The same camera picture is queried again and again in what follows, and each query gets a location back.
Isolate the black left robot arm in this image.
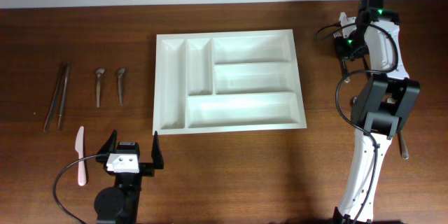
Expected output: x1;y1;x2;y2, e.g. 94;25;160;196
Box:
94;130;164;223

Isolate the pink plastic knife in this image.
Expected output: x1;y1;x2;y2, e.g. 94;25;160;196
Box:
75;126;87;186

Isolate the small steel spoon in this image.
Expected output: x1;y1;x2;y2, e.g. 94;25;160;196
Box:
95;68;105;108
117;68;126;106

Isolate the white cutlery tray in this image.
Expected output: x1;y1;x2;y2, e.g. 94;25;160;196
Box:
153;29;307;135

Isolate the right small steel spoon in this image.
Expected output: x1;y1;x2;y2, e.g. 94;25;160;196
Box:
117;68;126;106

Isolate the left small steel spoon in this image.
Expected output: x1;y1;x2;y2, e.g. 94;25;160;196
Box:
95;68;105;108

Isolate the steel fork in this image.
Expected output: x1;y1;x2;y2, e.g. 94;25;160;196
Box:
333;31;351;77
362;56;370;80

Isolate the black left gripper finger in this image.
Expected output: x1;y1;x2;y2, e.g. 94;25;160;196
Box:
151;131;164;169
95;130;117;163

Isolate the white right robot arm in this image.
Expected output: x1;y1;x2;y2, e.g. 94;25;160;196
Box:
332;0;420;223

